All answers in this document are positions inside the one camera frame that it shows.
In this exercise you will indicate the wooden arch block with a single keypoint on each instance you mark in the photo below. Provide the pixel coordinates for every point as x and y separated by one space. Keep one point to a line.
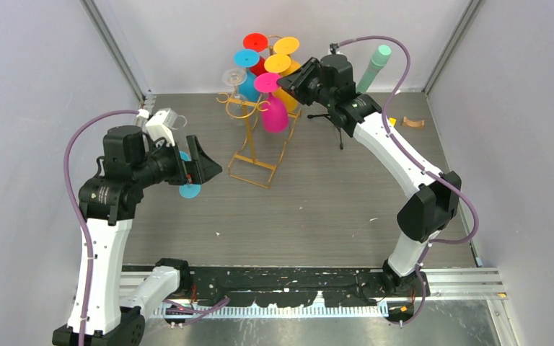
413 123

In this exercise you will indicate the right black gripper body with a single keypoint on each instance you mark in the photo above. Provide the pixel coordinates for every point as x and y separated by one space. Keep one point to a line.
309 89

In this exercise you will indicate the pink wine glass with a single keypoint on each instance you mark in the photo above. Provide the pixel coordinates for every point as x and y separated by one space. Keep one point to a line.
275 116

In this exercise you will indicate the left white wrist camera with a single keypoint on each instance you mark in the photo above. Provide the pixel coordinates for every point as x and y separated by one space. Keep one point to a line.
156 126

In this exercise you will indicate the mint green microphone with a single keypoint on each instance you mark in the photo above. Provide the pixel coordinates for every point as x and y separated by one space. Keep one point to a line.
377 62

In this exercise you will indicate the red wine glass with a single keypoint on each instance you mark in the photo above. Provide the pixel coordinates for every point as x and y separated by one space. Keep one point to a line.
256 42

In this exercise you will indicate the blue wine glass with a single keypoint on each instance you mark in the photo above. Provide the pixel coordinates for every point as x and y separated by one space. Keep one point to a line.
188 191
247 88

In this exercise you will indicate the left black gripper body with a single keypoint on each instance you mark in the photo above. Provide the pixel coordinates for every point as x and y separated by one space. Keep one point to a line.
172 167

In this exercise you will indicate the clear wine glass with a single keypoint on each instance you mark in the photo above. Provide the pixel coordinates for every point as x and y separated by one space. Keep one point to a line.
177 122
234 78

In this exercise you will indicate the black tripod stand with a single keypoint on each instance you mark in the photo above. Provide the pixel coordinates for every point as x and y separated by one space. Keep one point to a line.
337 127

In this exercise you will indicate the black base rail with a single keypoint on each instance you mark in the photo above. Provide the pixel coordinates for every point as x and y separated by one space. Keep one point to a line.
289 287

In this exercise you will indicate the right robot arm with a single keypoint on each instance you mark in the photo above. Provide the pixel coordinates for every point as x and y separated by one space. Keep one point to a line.
432 198

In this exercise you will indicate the gold wire glass rack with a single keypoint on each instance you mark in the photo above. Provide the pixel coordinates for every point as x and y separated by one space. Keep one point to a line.
261 152

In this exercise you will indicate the yellow wine glass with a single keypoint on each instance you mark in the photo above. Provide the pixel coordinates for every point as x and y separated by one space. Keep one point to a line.
287 46
283 65

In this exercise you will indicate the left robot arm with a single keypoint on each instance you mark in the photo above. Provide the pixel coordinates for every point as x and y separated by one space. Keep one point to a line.
106 206

